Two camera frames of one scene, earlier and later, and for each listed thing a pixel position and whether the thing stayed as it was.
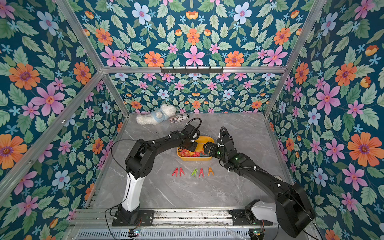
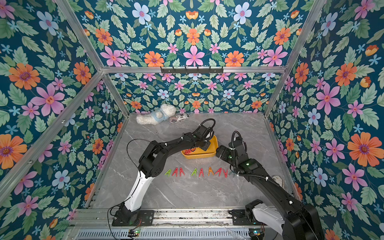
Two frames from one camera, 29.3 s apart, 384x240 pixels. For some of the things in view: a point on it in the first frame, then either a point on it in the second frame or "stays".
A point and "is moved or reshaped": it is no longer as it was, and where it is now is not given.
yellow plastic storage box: [200, 141] is moved or reshaped
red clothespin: [175, 171] stays
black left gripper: [193, 148] to [207, 144]
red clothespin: [181, 170] stays
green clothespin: [194, 172] stays
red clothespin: [201, 171] stays
